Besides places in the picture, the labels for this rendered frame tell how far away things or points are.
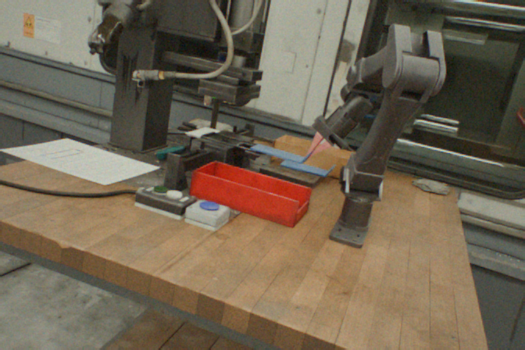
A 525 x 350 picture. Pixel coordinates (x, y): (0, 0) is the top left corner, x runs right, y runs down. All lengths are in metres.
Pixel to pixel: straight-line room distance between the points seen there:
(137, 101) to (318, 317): 0.83
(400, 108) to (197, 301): 0.50
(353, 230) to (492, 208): 0.81
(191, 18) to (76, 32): 1.23
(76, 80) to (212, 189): 1.46
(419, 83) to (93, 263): 0.63
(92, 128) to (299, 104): 1.01
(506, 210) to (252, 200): 1.01
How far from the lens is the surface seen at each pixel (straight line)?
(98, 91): 2.32
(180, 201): 0.95
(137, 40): 1.33
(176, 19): 1.27
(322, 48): 1.82
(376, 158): 0.99
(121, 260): 0.78
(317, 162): 1.46
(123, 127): 1.37
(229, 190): 1.02
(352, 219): 1.04
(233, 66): 1.24
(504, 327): 1.95
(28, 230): 0.87
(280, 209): 0.99
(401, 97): 0.91
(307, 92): 1.84
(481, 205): 1.77
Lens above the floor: 1.27
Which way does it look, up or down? 16 degrees down
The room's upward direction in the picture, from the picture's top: 11 degrees clockwise
